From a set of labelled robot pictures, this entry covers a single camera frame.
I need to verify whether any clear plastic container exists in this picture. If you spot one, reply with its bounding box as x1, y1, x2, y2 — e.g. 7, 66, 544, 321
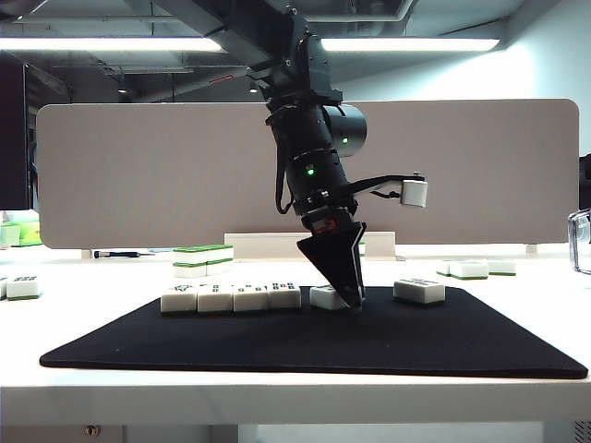
566, 209, 591, 277

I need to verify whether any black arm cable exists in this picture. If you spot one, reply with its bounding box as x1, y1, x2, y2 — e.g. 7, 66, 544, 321
274, 142, 296, 216

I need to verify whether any grey fabric desk divider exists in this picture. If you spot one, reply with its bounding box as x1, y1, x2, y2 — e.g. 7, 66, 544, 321
35, 98, 581, 251

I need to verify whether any dark cabinet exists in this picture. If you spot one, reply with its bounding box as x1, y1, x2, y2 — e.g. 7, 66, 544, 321
0, 57, 32, 212

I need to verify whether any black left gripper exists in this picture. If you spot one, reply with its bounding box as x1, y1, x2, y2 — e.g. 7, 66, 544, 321
295, 191, 368, 308

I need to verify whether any black blue screwdriver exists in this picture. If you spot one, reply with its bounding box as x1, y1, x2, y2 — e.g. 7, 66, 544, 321
93, 249, 156, 259

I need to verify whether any yellow green package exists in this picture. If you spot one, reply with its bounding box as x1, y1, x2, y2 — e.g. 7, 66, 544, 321
18, 221, 43, 248

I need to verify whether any black camera bracket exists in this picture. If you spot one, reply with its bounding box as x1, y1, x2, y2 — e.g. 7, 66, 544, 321
344, 171, 426, 198

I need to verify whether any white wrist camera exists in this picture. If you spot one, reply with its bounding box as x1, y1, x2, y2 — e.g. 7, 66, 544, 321
399, 179, 428, 210

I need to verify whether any white divider base cover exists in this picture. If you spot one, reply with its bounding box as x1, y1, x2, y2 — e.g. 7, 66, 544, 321
223, 232, 407, 263

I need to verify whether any black fabric mat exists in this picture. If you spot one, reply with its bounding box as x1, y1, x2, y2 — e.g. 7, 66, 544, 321
39, 284, 590, 381

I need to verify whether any long ceiling light strip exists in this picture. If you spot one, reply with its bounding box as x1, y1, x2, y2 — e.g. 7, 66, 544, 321
0, 36, 501, 54

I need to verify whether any black background object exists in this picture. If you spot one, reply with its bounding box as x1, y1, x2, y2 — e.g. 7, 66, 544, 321
578, 154, 591, 210

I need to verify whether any bird print mahjong tile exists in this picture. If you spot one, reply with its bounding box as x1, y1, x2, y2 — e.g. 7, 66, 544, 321
160, 284, 199, 317

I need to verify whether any white green box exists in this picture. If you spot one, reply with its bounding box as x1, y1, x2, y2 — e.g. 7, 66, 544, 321
0, 223, 23, 248

